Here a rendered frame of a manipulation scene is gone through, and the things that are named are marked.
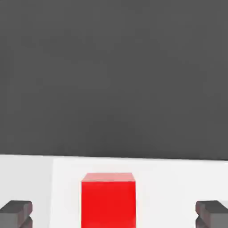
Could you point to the small red cube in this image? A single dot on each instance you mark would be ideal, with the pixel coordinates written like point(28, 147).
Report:
point(108, 203)

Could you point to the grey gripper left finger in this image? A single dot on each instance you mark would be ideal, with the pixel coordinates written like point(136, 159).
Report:
point(14, 212)

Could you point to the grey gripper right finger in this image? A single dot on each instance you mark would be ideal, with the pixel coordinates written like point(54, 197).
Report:
point(213, 212)

